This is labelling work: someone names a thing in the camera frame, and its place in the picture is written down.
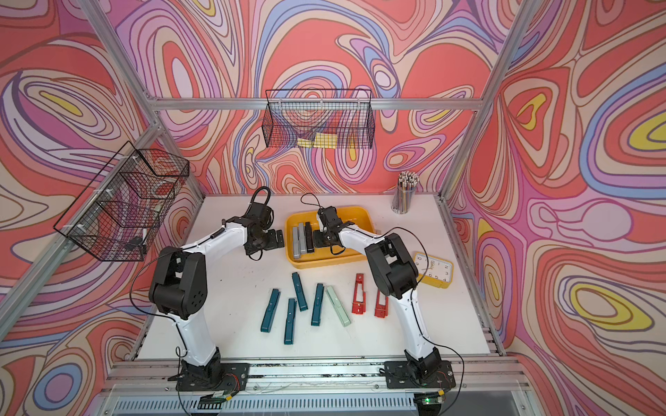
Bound red pliers right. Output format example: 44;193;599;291
374;291;389;319

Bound teal pliers lower middle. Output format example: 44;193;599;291
284;298;297;345

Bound teal pliers far left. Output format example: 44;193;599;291
260;289;281;333

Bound teal pliers right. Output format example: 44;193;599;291
310;284;324;327

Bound yellow alarm clock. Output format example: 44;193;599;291
413;252;454;289

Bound black pruning pliers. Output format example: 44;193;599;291
304;222;315;254

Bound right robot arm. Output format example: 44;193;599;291
317;206;442;386

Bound red pliers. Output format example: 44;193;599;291
351;273;366;315
374;291;389;319

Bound red pliers left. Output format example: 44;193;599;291
351;273;366;315

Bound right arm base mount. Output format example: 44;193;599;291
379;360;457;392

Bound yellow plastic storage tray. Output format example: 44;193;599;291
284;211;366;270

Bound black wire basket back wall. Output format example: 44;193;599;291
262;87;376;150

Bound light green pliers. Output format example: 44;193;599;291
325;286;351;328

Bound pencil holder cup with pencils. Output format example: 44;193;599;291
391;171;420;214

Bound grey pruning pliers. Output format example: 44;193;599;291
298;223;307;257
291;225;301;260

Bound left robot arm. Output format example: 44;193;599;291
148;201;284;367

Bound teal pliers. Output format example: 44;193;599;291
260;289;281;333
284;298;297;345
310;284;324;327
291;272;308;311

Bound black wire basket wall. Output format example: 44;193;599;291
54;141;190;262
262;87;376;150

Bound teal pliers upper middle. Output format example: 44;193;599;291
291;272;308;311

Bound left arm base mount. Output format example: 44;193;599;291
168;361;250;393

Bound black wire basket left wall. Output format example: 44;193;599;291
54;141;190;262

